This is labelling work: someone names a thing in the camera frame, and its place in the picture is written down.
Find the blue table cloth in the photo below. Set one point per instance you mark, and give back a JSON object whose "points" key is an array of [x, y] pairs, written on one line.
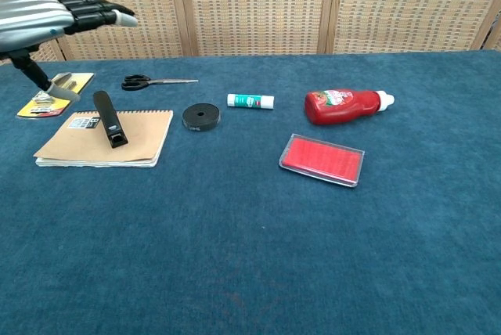
{"points": [[250, 213]]}

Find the brown spiral notebook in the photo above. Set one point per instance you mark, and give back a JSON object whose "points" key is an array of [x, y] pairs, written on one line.
{"points": [[78, 143]]}

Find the white green glue stick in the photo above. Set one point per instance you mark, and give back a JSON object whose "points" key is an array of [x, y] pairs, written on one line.
{"points": [[250, 100]]}

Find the black tape roll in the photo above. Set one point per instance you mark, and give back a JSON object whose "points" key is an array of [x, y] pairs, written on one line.
{"points": [[201, 116]]}

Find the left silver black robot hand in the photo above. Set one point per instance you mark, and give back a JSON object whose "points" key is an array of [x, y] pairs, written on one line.
{"points": [[31, 20]]}

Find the black stapler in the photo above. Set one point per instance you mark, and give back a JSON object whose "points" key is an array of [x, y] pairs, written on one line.
{"points": [[109, 121]]}

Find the woven wooden folding screen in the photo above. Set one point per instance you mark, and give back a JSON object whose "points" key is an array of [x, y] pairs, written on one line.
{"points": [[250, 6]]}

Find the yellow blister pack with tool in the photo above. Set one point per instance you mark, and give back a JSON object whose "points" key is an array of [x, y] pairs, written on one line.
{"points": [[39, 110]]}

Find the red ink stamp pad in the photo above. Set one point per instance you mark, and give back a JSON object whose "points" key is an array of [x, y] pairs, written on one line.
{"points": [[321, 159]]}

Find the red ketchup bottle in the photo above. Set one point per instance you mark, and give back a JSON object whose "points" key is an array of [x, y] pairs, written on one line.
{"points": [[338, 107]]}

